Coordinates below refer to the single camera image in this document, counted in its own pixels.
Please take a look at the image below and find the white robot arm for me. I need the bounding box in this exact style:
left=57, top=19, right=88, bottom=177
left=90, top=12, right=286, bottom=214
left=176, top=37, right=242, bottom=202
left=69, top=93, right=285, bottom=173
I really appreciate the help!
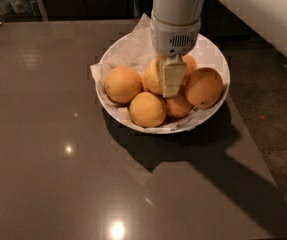
left=151, top=0, right=287, bottom=98

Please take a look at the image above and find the white paper liner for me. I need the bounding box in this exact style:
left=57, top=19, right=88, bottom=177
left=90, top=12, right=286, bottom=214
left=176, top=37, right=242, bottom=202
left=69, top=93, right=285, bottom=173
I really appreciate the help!
left=91, top=16, right=207, bottom=134

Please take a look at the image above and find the back reddish orange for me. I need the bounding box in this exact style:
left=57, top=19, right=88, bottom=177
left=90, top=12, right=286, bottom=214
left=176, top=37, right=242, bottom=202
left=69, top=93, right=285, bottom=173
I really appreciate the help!
left=182, top=54, right=196, bottom=83

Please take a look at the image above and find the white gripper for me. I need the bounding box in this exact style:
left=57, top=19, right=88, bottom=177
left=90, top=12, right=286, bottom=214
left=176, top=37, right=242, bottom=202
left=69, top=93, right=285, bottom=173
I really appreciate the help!
left=151, top=12, right=201, bottom=98

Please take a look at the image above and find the white bowl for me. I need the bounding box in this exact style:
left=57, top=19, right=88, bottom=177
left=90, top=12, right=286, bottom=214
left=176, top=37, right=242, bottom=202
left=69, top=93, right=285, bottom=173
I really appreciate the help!
left=95, top=25, right=231, bottom=135

